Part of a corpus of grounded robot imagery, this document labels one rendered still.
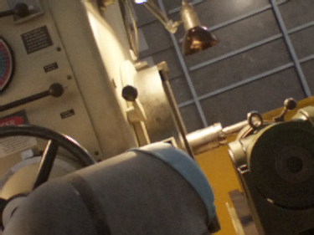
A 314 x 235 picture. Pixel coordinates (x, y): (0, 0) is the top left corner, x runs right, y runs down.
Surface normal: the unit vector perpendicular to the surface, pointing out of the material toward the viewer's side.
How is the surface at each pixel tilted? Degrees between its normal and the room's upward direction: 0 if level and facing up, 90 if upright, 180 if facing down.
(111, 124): 90
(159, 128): 73
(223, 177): 90
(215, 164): 90
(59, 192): 42
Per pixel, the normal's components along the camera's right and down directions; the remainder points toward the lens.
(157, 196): 0.39, -0.37
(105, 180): 0.09, -0.80
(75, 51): -0.07, -0.02
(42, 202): -0.34, -0.68
